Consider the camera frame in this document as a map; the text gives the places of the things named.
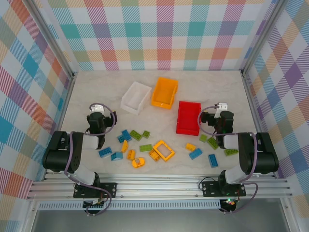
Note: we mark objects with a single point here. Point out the red plastic bin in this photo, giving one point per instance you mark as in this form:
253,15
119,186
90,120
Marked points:
188,118

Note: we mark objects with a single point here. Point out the white plastic bin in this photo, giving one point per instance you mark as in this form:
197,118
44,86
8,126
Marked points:
135,96

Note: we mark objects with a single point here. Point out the orange plastic bin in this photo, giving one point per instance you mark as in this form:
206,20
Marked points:
164,91

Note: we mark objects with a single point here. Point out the yellow lego window frame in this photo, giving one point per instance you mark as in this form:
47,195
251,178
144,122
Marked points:
170,156

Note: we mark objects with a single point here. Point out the orange rounded lego piece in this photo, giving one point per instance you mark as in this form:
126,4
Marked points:
138,164

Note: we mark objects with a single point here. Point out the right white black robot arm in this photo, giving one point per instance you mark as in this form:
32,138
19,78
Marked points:
263,157

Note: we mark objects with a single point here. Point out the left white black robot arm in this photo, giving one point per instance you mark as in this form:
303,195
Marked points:
58,154

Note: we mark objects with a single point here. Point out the small board with lights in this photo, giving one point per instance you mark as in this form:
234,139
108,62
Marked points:
229,202

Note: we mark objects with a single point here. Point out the black connector board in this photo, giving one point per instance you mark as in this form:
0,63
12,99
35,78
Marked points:
93,206

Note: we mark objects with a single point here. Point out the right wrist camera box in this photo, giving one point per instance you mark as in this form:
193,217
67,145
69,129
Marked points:
221,107

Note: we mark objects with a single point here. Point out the aluminium side rail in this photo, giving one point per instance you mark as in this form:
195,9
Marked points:
63,108
255,108

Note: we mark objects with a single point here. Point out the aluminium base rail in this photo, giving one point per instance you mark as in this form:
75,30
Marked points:
157,187

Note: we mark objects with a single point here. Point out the aluminium frame post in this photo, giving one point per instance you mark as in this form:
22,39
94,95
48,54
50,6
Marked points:
263,36
56,36

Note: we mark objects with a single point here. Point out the aluminium frame leg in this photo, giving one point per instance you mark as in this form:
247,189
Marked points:
289,217
30,217

